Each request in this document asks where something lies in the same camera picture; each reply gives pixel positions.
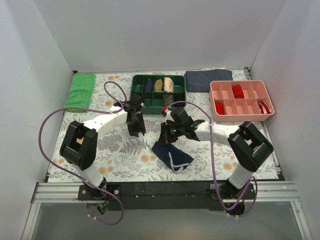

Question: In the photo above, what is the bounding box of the navy white-trimmed underwear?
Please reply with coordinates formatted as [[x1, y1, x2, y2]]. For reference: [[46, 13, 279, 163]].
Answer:
[[151, 142, 194, 173]]

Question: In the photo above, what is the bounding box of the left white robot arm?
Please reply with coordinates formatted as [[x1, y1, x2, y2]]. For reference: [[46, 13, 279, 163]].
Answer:
[[59, 94, 146, 200]]

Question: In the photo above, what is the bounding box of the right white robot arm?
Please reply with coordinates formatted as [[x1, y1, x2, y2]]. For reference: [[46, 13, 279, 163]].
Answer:
[[157, 107, 274, 199]]

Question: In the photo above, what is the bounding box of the rolled black underwear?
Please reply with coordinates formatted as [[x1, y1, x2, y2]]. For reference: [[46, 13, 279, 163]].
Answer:
[[174, 92, 186, 108]]

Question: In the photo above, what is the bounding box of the rolled grey brown underwear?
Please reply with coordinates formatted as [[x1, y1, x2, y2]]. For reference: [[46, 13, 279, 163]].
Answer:
[[163, 94, 174, 107]]

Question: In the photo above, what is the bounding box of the rolled navy underwear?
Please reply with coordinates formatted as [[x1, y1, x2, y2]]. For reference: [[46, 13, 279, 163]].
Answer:
[[143, 79, 153, 92]]

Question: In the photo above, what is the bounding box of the rolled tan underwear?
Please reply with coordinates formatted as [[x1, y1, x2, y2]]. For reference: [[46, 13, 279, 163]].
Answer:
[[153, 79, 163, 93]]

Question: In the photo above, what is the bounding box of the rolled cream underwear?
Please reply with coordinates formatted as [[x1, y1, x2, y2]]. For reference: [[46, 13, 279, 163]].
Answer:
[[163, 77, 174, 93]]

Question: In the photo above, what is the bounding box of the rolled red underwear left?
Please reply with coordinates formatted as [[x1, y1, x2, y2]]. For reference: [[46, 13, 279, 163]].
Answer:
[[214, 102, 225, 116]]

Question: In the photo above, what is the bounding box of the rolled red underwear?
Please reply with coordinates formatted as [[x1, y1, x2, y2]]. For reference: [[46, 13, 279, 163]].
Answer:
[[214, 102, 225, 116], [232, 85, 245, 99]]

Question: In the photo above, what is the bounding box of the rolled red underwear top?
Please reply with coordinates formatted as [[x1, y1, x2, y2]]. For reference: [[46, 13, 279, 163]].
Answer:
[[232, 85, 245, 99]]

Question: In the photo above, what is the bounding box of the red white striped underwear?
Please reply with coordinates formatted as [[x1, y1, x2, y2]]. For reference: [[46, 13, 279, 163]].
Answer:
[[258, 100, 271, 115]]

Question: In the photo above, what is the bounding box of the green divided organizer tray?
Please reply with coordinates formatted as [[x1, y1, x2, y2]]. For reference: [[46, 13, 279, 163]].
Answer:
[[130, 74, 186, 115]]

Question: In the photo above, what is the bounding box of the dark blue folded cloth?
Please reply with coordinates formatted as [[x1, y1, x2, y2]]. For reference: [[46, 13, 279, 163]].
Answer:
[[184, 69, 233, 93]]

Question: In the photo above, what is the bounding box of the pink divided organizer tray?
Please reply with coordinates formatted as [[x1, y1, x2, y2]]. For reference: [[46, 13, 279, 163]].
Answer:
[[209, 80, 275, 123]]

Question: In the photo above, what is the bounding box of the green folded towel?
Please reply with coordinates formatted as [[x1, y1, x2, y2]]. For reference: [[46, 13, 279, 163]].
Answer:
[[64, 72, 96, 113]]

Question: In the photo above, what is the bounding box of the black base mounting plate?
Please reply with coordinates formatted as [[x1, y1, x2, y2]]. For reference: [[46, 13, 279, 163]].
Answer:
[[77, 181, 256, 212]]

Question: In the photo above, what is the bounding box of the aluminium frame rail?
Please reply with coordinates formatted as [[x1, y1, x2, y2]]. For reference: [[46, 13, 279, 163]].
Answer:
[[22, 180, 312, 240]]

